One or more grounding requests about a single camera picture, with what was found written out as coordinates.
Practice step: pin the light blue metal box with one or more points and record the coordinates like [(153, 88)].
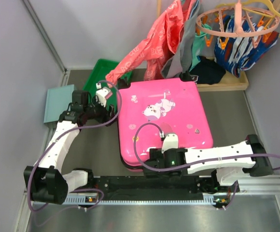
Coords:
[(57, 101)]

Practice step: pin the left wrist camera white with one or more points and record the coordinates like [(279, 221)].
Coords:
[(102, 94)]

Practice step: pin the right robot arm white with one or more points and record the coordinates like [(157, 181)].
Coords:
[(229, 163)]

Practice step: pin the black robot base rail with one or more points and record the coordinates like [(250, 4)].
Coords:
[(140, 187)]

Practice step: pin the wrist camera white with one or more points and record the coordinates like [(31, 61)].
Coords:
[(170, 141), (102, 94)]

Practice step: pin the blue white patterned garment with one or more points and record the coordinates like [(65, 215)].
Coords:
[(238, 54)]

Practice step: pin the grey hanging garment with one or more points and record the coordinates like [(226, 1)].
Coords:
[(182, 59)]

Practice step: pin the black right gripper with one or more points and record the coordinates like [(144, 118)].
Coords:
[(156, 153)]

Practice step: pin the yellow clothes hanger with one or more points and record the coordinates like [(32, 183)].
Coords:
[(267, 3)]

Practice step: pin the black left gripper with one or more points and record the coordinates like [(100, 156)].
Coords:
[(104, 118)]

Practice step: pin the slotted grey cable duct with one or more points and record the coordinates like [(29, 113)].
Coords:
[(90, 199)]

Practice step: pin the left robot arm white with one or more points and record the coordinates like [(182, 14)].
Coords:
[(44, 181)]

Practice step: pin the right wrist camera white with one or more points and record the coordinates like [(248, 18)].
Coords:
[(170, 141)]

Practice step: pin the dark navy folded garment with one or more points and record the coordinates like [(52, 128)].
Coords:
[(207, 71)]

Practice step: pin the coral pink patterned garment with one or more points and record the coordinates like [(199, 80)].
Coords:
[(160, 45)]

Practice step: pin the teal green garment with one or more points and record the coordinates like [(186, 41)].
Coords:
[(198, 44)]

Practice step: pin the pink hard-shell suitcase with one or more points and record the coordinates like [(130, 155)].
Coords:
[(172, 104)]

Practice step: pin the pink round clip hanger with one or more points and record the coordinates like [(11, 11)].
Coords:
[(243, 25)]

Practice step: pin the green plastic tray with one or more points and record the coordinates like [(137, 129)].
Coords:
[(99, 72)]

